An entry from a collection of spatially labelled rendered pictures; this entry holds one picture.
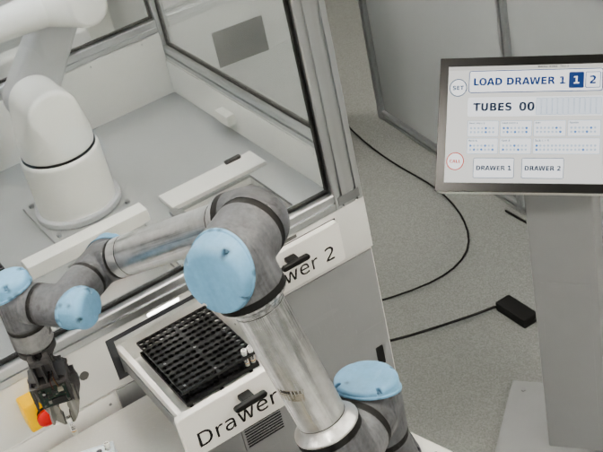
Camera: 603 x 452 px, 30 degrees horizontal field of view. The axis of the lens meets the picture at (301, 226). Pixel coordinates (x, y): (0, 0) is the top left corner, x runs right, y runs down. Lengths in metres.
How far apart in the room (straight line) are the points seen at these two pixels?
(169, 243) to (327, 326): 0.93
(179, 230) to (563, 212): 1.12
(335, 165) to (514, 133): 0.41
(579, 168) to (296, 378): 1.00
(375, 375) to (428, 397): 1.50
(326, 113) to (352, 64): 2.94
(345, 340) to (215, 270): 1.19
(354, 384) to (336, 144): 0.76
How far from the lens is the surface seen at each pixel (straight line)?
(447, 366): 3.58
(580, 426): 3.17
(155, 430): 2.47
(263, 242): 1.71
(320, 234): 2.61
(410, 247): 4.09
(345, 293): 2.76
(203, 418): 2.24
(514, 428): 3.31
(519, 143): 2.58
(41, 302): 1.99
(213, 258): 1.67
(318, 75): 2.48
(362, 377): 1.98
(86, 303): 1.96
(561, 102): 2.58
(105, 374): 2.51
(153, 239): 1.94
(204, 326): 2.51
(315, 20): 2.43
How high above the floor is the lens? 2.38
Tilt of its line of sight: 33 degrees down
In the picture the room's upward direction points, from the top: 13 degrees counter-clockwise
